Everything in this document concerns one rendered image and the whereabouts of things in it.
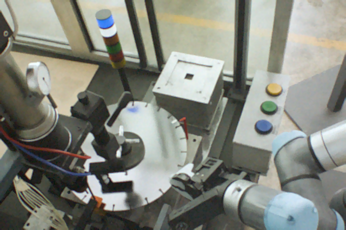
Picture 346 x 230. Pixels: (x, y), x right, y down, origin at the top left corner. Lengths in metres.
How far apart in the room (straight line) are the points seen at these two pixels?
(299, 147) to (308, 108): 1.52
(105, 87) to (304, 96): 1.28
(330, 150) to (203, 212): 0.26
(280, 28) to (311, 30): 1.64
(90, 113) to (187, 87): 0.52
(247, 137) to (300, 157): 0.33
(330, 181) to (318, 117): 1.07
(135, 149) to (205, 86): 0.32
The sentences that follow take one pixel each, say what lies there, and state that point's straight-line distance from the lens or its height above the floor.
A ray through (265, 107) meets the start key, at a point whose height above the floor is 0.91.
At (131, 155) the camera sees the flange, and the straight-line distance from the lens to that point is 0.96.
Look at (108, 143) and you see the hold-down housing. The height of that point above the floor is 1.13.
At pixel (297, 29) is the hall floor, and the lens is 2.73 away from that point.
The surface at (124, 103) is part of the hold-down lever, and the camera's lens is 0.73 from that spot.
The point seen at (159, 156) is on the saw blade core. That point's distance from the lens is 0.96.
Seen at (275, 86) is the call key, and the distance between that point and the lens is 1.15.
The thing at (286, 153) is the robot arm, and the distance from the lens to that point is 0.75.
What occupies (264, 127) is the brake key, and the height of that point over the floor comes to 0.91.
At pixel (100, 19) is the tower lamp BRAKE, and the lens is 1.03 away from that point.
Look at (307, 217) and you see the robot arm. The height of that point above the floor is 1.21.
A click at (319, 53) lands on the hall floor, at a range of 2.59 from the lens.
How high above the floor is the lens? 1.77
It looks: 53 degrees down
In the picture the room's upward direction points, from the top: 11 degrees counter-clockwise
